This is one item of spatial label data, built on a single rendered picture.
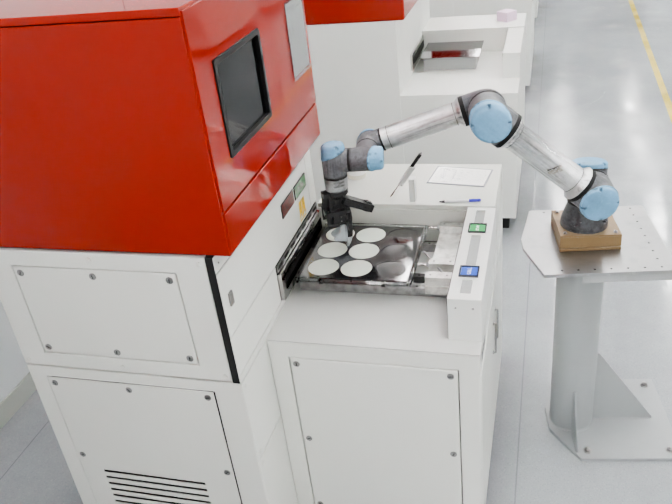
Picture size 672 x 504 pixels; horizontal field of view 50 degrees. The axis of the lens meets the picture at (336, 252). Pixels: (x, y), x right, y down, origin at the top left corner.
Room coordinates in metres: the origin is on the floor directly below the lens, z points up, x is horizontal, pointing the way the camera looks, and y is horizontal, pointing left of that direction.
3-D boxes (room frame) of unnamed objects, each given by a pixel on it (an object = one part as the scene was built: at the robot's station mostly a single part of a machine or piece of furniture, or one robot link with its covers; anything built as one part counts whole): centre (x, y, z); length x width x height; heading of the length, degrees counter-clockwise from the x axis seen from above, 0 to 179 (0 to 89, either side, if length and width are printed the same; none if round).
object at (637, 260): (2.10, -0.86, 0.75); 0.45 x 0.44 x 0.13; 81
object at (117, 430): (2.06, 0.51, 0.41); 0.82 x 0.71 x 0.82; 162
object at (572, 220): (2.11, -0.83, 0.93); 0.15 x 0.15 x 0.10
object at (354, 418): (2.11, -0.22, 0.41); 0.97 x 0.64 x 0.82; 162
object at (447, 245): (2.00, -0.35, 0.87); 0.36 x 0.08 x 0.03; 162
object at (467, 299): (1.89, -0.42, 0.89); 0.55 x 0.09 x 0.14; 162
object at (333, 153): (2.11, -0.03, 1.21); 0.09 x 0.08 x 0.11; 81
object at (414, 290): (1.94, -0.11, 0.84); 0.50 x 0.02 x 0.03; 72
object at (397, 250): (2.07, -0.09, 0.90); 0.34 x 0.34 x 0.01; 72
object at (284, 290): (2.12, 0.11, 0.89); 0.44 x 0.02 x 0.10; 162
